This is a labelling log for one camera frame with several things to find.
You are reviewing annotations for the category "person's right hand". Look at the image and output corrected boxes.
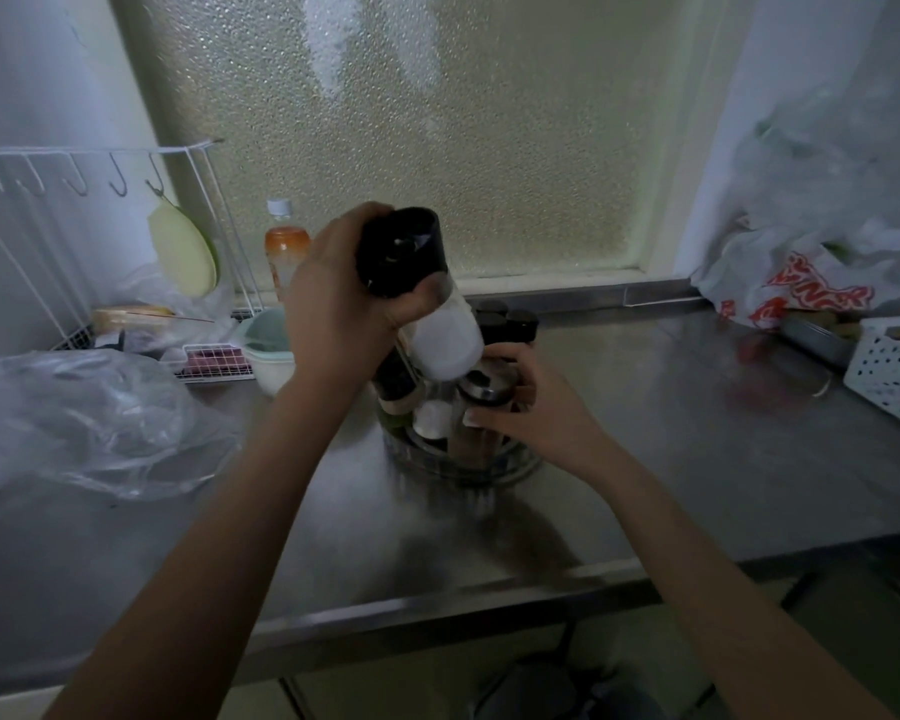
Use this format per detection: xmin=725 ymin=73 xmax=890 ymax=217
xmin=461 ymin=341 xmax=614 ymax=482

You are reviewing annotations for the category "person's left hand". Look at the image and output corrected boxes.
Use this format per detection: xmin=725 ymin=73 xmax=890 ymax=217
xmin=283 ymin=201 xmax=453 ymax=392

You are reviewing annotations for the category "black-capped salt grinder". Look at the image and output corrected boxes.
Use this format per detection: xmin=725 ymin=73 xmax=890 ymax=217
xmin=354 ymin=207 xmax=486 ymax=384

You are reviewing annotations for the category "steel-lidded spice jar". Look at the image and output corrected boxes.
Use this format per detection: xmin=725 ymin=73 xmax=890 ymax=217
xmin=447 ymin=358 xmax=521 ymax=472

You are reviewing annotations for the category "person's right forearm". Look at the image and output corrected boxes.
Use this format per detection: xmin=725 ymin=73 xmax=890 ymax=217
xmin=579 ymin=439 xmax=897 ymax=720

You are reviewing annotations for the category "person's left forearm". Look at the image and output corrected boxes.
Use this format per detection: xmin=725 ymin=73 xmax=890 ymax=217
xmin=43 ymin=367 xmax=378 ymax=720

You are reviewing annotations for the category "white-filled spice jar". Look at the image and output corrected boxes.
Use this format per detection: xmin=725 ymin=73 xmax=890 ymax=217
xmin=411 ymin=399 xmax=454 ymax=443

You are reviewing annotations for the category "round spice carousel rack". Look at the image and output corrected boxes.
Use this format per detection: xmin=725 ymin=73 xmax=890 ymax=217
xmin=378 ymin=400 xmax=545 ymax=488

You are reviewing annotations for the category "black-lidded spice jar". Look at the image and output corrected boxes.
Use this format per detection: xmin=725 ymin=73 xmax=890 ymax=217
xmin=372 ymin=350 xmax=424 ymax=416
xmin=505 ymin=308 xmax=540 ymax=346
xmin=474 ymin=298 xmax=511 ymax=346

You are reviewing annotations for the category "orange bottle with white cap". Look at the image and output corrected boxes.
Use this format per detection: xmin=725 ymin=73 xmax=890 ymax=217
xmin=264 ymin=199 xmax=312 ymax=302

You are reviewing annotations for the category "pale green bowl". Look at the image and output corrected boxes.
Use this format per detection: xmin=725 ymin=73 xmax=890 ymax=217
xmin=237 ymin=306 xmax=298 ymax=398

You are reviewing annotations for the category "frosted glass window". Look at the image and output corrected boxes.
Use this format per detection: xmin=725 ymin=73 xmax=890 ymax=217
xmin=108 ymin=0 xmax=729 ymax=297

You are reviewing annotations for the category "pale green round board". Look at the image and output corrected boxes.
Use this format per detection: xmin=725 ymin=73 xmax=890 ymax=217
xmin=147 ymin=196 xmax=220 ymax=299

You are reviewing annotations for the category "wooden brush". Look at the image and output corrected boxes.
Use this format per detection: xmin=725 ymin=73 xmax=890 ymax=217
xmin=91 ymin=304 xmax=216 ymax=334

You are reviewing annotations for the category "white bag with red print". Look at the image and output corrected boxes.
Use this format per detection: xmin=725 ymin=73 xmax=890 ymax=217
xmin=691 ymin=220 xmax=900 ymax=331

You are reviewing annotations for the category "metal tray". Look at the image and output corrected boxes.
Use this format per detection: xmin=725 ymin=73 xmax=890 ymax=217
xmin=778 ymin=310 xmax=865 ymax=370

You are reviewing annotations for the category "crumpled clear plastic bag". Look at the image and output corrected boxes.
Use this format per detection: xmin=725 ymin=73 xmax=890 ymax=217
xmin=0 ymin=349 xmax=243 ymax=505

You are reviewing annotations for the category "white perforated plastic basket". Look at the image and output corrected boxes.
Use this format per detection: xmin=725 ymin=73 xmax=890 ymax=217
xmin=843 ymin=315 xmax=900 ymax=439

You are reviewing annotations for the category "hanging clear plastic bag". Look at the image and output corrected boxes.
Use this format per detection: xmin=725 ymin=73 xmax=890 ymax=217
xmin=727 ymin=74 xmax=900 ymax=252

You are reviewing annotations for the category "white wire dish rack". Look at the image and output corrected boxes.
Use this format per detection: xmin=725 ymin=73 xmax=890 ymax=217
xmin=0 ymin=138 xmax=265 ymax=386

